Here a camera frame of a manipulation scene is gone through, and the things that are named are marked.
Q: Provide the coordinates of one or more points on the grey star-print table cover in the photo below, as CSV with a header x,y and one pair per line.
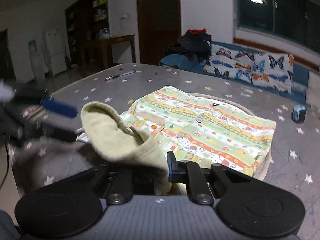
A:
x,y
112,90

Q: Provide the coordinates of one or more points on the wooden side table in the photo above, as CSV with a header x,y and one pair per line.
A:
x,y
117,40

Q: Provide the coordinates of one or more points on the pile of dark clothes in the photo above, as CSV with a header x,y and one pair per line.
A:
x,y
192,45

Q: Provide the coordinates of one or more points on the blue smartwatch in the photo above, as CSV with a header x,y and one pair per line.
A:
x,y
298,115

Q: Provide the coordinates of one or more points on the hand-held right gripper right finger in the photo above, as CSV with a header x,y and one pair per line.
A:
x,y
171,165

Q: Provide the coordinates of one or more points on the white refrigerator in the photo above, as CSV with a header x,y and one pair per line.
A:
x,y
55,52

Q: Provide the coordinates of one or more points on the brown wooden door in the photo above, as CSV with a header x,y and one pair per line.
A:
x,y
157,17

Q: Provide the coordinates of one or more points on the pen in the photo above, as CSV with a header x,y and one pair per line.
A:
x,y
120,75

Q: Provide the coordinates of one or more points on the cartoon-print child's shirt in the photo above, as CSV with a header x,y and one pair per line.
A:
x,y
212,130

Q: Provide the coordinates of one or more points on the blue sofa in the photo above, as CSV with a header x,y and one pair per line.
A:
x,y
180,61

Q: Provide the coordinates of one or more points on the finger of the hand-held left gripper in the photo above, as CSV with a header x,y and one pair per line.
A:
x,y
60,127
60,108

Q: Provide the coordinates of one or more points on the dark wooden shelf cabinet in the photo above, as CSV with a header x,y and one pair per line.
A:
x,y
82,30

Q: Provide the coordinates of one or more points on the white water dispenser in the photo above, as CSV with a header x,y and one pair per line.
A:
x,y
37,65

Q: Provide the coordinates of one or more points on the green-framed window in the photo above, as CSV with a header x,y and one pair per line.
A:
x,y
287,10

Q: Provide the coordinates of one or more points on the pale green container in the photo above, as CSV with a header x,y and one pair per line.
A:
x,y
103,33

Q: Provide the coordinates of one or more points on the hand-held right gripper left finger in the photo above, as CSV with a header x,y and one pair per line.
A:
x,y
122,185

